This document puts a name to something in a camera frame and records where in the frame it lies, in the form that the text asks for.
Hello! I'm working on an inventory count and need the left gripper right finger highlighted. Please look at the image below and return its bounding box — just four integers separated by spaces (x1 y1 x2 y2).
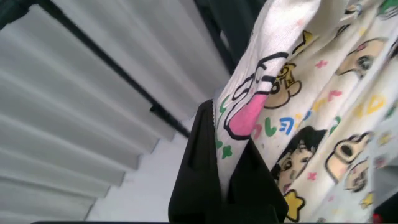
225 138 289 223

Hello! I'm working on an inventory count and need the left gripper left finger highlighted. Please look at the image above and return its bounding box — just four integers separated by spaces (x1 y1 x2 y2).
167 99 224 223

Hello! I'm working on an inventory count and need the cream printed garment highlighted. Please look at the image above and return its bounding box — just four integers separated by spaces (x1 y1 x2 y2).
213 0 398 223

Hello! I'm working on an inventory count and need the dark grey long-sleeved shirt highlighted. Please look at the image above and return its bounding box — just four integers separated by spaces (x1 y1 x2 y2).
194 0 268 75

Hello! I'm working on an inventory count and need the black clothes rack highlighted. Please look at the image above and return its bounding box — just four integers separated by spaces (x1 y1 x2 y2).
0 0 191 138

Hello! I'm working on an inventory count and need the white curtain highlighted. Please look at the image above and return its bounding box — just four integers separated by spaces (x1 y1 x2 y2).
0 0 231 223

